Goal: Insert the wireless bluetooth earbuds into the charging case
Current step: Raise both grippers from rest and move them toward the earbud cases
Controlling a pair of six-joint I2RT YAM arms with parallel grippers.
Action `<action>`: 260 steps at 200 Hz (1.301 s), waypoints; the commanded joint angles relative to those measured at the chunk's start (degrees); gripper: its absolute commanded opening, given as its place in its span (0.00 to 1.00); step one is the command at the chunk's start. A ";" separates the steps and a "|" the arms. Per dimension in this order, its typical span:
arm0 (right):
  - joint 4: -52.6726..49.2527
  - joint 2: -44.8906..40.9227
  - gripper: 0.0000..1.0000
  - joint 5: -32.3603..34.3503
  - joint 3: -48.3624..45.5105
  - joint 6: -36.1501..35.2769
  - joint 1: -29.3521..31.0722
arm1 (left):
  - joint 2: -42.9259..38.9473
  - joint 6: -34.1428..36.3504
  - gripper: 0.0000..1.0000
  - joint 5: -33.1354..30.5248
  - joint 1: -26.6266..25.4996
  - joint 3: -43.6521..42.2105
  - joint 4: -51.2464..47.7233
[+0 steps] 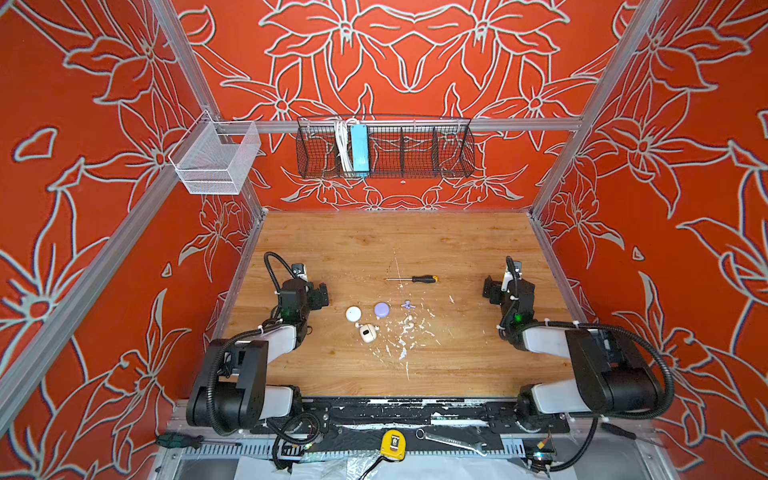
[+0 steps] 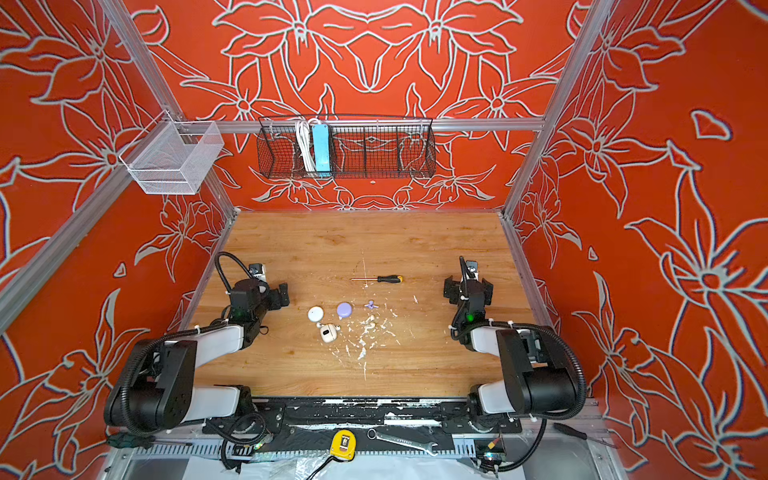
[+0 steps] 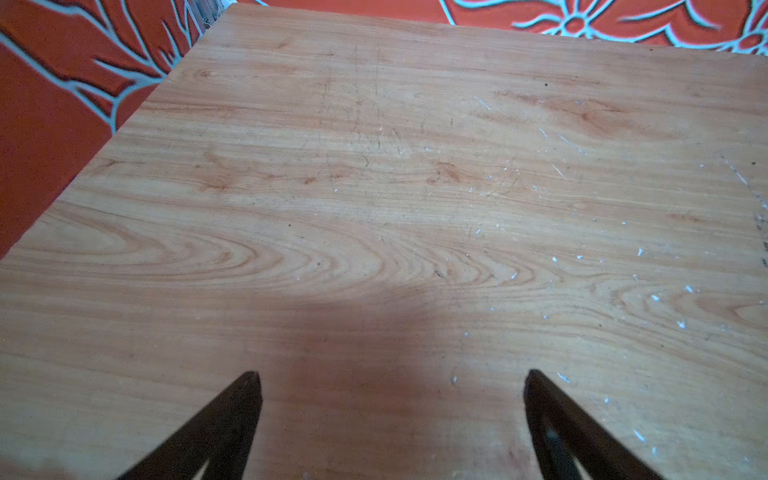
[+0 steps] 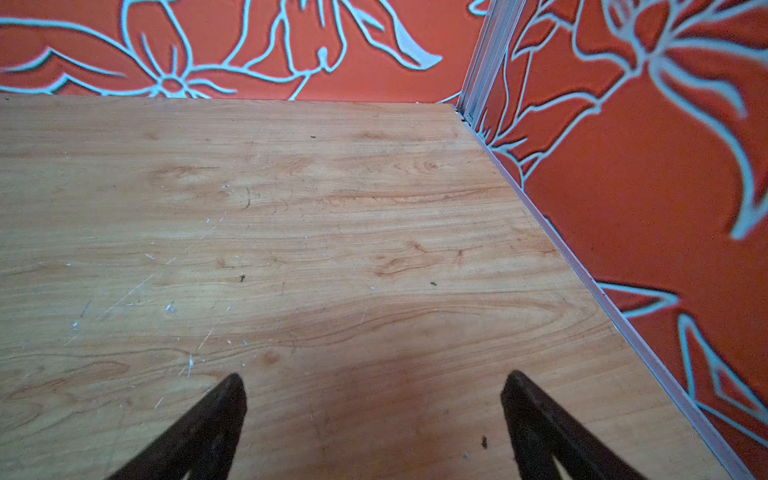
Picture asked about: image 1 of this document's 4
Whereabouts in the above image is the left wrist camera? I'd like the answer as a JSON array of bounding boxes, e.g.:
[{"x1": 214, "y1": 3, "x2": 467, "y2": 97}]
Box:
[{"x1": 291, "y1": 263, "x2": 308, "y2": 281}]

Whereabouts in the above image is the yellow tape measure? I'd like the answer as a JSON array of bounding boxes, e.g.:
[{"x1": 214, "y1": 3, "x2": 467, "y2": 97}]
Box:
[{"x1": 379, "y1": 429, "x2": 406, "y2": 462}]

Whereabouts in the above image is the black wire wall basket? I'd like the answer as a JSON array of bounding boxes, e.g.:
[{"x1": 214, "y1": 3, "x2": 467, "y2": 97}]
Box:
[{"x1": 296, "y1": 115, "x2": 477, "y2": 180}]

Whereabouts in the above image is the green handled screwdriver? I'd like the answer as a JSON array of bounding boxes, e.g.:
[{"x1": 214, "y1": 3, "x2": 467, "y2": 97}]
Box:
[{"x1": 155, "y1": 433, "x2": 240, "y2": 449}]

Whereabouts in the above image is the silver wrench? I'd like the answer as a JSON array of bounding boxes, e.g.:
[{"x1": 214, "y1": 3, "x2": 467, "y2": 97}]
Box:
[{"x1": 415, "y1": 429, "x2": 487, "y2": 457}]

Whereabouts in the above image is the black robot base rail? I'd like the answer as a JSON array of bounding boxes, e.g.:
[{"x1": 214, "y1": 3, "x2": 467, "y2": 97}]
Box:
[{"x1": 279, "y1": 397, "x2": 571, "y2": 462}]

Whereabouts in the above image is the purple round puck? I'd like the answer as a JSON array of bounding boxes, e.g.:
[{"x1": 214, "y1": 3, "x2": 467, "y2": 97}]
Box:
[{"x1": 374, "y1": 302, "x2": 391, "y2": 318}]

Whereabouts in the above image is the white earbuds charging case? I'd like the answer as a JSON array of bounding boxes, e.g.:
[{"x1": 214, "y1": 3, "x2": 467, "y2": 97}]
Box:
[{"x1": 358, "y1": 324, "x2": 379, "y2": 344}]

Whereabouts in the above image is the clear mesh wall basket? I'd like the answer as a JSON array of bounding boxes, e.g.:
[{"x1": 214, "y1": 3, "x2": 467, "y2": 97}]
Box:
[{"x1": 168, "y1": 110, "x2": 262, "y2": 195}]

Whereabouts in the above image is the white round puck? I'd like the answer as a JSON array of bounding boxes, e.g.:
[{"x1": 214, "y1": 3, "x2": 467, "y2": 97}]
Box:
[{"x1": 345, "y1": 306, "x2": 362, "y2": 323}]

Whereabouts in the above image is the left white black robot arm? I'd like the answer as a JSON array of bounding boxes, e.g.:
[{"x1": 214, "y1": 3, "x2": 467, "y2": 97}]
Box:
[{"x1": 185, "y1": 251, "x2": 330, "y2": 436}]

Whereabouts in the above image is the yellow black handled screwdriver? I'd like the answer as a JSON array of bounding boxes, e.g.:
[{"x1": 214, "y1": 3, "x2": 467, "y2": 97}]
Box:
[{"x1": 387, "y1": 275, "x2": 438, "y2": 284}]

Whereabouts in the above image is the white coiled cable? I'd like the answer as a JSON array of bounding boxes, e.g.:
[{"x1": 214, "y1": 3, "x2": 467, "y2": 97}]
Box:
[{"x1": 333, "y1": 119, "x2": 353, "y2": 175}]

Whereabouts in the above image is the light blue box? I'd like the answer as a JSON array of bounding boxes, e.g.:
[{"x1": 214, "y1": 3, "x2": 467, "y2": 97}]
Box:
[{"x1": 349, "y1": 123, "x2": 370, "y2": 177}]

